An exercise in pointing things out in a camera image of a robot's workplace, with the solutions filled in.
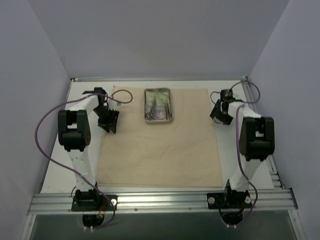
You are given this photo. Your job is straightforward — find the front aluminium rail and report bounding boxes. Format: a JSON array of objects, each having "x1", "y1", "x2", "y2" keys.
[{"x1": 28, "y1": 189, "x2": 298, "y2": 215}]

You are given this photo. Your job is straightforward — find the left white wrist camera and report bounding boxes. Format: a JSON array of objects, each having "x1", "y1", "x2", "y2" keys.
[{"x1": 109, "y1": 98, "x2": 122, "y2": 106}]

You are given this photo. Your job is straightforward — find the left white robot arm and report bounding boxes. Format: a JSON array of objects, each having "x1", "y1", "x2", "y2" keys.
[{"x1": 57, "y1": 87, "x2": 120, "y2": 210}]

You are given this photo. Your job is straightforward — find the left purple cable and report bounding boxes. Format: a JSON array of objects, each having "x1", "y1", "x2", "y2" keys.
[{"x1": 34, "y1": 89, "x2": 133, "y2": 229}]

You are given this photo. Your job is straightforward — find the aluminium rail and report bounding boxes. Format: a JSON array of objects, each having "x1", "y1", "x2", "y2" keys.
[
  {"x1": 28, "y1": 189, "x2": 298, "y2": 215},
  {"x1": 241, "y1": 75, "x2": 286, "y2": 191}
]

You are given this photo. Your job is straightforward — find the beige cloth wrap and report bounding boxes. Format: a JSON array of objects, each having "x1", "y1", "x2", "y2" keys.
[{"x1": 96, "y1": 86, "x2": 223, "y2": 188}]

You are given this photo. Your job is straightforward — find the metal instrument tray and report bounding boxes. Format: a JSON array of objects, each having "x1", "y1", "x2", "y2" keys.
[{"x1": 143, "y1": 87, "x2": 173, "y2": 124}]

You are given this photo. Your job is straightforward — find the right side aluminium rail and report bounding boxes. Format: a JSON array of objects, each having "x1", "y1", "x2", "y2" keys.
[{"x1": 241, "y1": 75, "x2": 286, "y2": 191}]

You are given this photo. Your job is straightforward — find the purple cable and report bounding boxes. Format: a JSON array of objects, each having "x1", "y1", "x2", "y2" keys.
[
  {"x1": 229, "y1": 81, "x2": 261, "y2": 223},
  {"x1": 34, "y1": 89, "x2": 133, "y2": 229}
]

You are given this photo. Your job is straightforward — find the surgical forceps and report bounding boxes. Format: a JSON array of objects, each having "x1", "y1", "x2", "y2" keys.
[{"x1": 164, "y1": 101, "x2": 171, "y2": 120}]

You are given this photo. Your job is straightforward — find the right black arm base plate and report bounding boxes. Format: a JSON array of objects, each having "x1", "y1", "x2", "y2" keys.
[{"x1": 206, "y1": 190, "x2": 252, "y2": 210}]

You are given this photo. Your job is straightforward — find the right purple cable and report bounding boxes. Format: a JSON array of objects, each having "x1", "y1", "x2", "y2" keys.
[{"x1": 229, "y1": 81, "x2": 261, "y2": 223}]

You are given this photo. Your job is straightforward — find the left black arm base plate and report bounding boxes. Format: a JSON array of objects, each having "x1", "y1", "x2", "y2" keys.
[{"x1": 71, "y1": 190, "x2": 117, "y2": 212}]

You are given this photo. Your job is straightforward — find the green gauze packet left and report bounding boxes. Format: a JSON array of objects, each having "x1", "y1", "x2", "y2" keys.
[{"x1": 146, "y1": 91, "x2": 157, "y2": 106}]

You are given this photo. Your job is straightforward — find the purple printed sterile packet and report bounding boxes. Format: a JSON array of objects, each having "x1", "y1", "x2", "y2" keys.
[{"x1": 151, "y1": 110, "x2": 167, "y2": 121}]

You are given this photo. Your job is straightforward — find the surgical scissors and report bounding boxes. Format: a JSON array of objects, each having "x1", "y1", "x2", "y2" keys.
[{"x1": 145, "y1": 99, "x2": 157, "y2": 121}]

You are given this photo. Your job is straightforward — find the green gauze packet right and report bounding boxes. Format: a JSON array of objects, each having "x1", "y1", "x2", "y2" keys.
[{"x1": 156, "y1": 92, "x2": 169, "y2": 106}]

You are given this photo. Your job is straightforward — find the green gauze packet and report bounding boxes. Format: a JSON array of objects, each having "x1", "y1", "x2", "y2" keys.
[
  {"x1": 156, "y1": 92, "x2": 169, "y2": 106},
  {"x1": 146, "y1": 91, "x2": 157, "y2": 106}
]

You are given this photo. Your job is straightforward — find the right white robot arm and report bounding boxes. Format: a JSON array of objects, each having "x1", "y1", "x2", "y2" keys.
[{"x1": 210, "y1": 89, "x2": 275, "y2": 207}]

